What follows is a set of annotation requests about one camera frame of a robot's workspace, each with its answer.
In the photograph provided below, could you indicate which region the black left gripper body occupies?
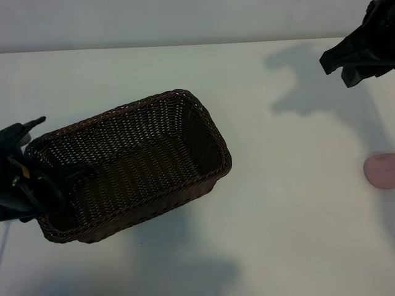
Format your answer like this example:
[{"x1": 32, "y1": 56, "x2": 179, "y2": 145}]
[{"x1": 0, "y1": 122, "x2": 66, "y2": 223}]

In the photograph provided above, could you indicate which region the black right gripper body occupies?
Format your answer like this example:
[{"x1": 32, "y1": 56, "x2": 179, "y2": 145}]
[{"x1": 362, "y1": 0, "x2": 395, "y2": 68}]

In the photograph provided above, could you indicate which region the pink peach with green leaf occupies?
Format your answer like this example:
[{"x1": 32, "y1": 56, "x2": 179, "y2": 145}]
[{"x1": 363, "y1": 152, "x2": 395, "y2": 189}]

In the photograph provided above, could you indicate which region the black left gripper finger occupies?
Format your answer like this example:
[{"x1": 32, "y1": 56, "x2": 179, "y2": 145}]
[
  {"x1": 22, "y1": 115, "x2": 48, "y2": 146},
  {"x1": 57, "y1": 164, "x2": 100, "y2": 192}
]

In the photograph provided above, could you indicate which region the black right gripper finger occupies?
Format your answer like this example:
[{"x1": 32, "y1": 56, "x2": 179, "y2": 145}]
[
  {"x1": 341, "y1": 60, "x2": 387, "y2": 89},
  {"x1": 318, "y1": 27, "x2": 376, "y2": 75}
]

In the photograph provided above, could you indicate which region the black gripper cable bundle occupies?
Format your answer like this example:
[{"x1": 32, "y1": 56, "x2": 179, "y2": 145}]
[{"x1": 8, "y1": 157, "x2": 65, "y2": 214}]

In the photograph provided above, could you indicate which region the dark brown woven wicker basket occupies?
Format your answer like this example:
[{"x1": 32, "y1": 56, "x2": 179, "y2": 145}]
[{"x1": 23, "y1": 89, "x2": 233, "y2": 244}]

